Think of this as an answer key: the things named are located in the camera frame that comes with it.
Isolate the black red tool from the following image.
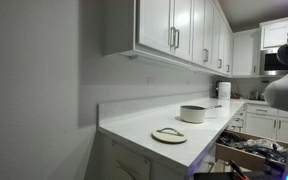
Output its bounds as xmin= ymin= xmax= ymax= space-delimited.
xmin=228 ymin=160 xmax=250 ymax=180

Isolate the stainless steel microwave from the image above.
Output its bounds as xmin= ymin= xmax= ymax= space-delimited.
xmin=259 ymin=48 xmax=288 ymax=76

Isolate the wooden drawer with cables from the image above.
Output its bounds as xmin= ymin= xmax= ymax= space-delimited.
xmin=216 ymin=130 xmax=288 ymax=171

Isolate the white wall outlet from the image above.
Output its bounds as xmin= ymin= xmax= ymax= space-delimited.
xmin=147 ymin=77 xmax=154 ymax=85

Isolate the white paper towel roll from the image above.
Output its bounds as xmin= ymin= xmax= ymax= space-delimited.
xmin=218 ymin=82 xmax=231 ymax=100

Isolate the cream pot lid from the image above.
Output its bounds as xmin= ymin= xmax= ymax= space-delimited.
xmin=151 ymin=128 xmax=187 ymax=144

